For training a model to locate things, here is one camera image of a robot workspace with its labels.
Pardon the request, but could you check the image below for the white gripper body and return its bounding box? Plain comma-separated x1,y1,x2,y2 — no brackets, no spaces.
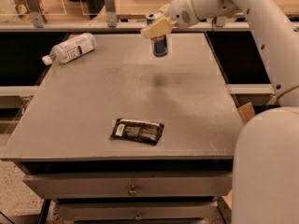
168,0,199,29

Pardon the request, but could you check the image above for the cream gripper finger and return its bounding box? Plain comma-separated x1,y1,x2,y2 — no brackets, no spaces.
141,17,173,39
159,4,170,16

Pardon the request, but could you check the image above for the redbull can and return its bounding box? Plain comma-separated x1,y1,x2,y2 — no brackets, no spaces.
146,10,168,58

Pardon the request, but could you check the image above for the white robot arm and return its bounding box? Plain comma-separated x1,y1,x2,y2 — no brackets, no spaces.
141,0,299,224

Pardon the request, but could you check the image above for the clear plastic water bottle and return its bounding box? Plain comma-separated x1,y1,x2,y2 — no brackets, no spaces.
42,33,96,65

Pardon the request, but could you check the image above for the black snack packet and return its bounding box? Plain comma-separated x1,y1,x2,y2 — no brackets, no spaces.
110,119,164,146

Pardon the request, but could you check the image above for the cardboard box with snacks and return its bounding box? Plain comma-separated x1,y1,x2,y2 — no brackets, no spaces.
219,102,255,224

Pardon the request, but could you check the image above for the grey upper drawer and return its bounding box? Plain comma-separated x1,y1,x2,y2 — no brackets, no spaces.
23,172,232,199

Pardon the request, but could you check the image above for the grey drawer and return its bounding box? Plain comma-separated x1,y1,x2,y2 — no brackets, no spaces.
55,202,218,221
23,172,232,199

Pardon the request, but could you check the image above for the grey lower drawer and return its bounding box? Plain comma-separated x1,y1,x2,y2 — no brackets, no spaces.
55,202,218,221

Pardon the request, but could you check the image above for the right metal bracket post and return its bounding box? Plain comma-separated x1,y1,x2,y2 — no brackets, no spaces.
213,16,227,27

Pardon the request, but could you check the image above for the metal bracket post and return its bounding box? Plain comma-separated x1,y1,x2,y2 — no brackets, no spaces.
213,16,227,27
104,0,118,27
25,0,46,28

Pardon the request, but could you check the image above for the middle metal bracket post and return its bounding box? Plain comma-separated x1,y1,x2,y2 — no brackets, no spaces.
104,0,118,27

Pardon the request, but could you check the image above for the left metal bracket post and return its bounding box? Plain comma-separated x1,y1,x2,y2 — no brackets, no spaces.
25,0,46,28

